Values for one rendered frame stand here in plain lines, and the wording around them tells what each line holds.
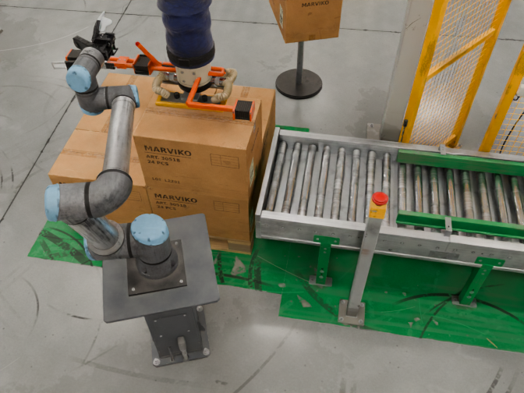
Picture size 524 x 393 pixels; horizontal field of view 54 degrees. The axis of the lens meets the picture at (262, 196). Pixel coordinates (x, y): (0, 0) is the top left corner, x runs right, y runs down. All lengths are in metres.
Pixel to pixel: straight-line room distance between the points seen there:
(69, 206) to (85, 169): 1.56
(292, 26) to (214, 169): 1.47
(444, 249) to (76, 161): 2.15
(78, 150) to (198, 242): 1.20
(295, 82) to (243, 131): 1.89
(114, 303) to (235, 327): 0.93
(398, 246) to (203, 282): 1.07
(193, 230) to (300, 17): 1.89
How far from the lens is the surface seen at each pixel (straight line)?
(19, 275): 3.60
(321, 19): 3.88
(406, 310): 3.22
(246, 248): 3.28
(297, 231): 2.81
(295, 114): 4.25
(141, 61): 2.68
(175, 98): 2.61
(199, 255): 2.44
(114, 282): 2.44
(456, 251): 2.89
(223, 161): 2.69
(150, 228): 2.22
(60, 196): 1.70
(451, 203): 3.04
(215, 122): 2.76
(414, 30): 3.47
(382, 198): 2.30
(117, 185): 1.69
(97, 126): 3.49
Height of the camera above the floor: 2.75
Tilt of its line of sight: 49 degrees down
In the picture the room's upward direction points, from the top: 1 degrees counter-clockwise
